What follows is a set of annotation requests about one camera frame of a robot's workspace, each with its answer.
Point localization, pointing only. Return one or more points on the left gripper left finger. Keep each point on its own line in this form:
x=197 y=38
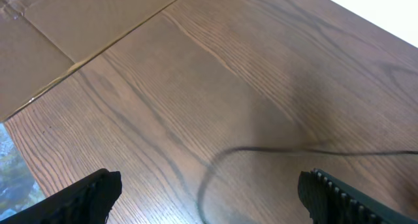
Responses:
x=87 y=201

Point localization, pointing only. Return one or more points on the cardboard side panel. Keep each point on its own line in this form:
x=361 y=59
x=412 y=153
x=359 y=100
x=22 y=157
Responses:
x=43 y=41

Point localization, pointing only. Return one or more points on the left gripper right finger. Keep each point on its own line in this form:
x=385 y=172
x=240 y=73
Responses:
x=329 y=200

